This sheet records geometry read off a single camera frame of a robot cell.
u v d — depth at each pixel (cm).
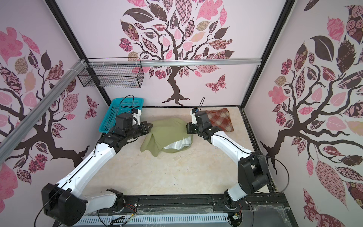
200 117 64
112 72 95
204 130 65
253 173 43
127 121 58
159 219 70
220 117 110
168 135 80
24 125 55
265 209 72
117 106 115
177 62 95
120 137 57
